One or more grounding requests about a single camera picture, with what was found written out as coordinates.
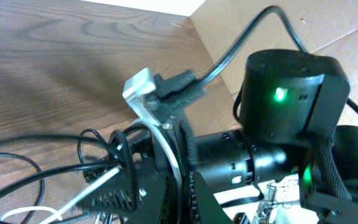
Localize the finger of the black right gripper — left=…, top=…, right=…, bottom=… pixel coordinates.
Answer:
left=78, top=171, right=140, bottom=215

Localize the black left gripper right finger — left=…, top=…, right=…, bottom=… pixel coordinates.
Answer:
left=186, top=171, right=233, bottom=224

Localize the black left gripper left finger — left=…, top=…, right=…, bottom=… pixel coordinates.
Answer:
left=126, top=172, right=170, bottom=224

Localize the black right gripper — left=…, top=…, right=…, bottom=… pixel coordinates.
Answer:
left=154, top=124, right=291, bottom=193

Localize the white USB cable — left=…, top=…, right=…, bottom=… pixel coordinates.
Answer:
left=0, top=118, right=185, bottom=224

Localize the black USB cable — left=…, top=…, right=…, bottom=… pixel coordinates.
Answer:
left=0, top=123, right=155, bottom=224

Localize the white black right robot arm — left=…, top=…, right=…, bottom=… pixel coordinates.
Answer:
left=79, top=50, right=358, bottom=223

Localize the brown cardboard box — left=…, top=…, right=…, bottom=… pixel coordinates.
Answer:
left=188, top=0, right=358, bottom=131

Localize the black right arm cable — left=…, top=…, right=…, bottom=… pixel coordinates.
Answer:
left=197, top=5, right=358, bottom=131

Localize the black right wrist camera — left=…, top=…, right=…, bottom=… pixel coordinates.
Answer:
left=122, top=67, right=204, bottom=126

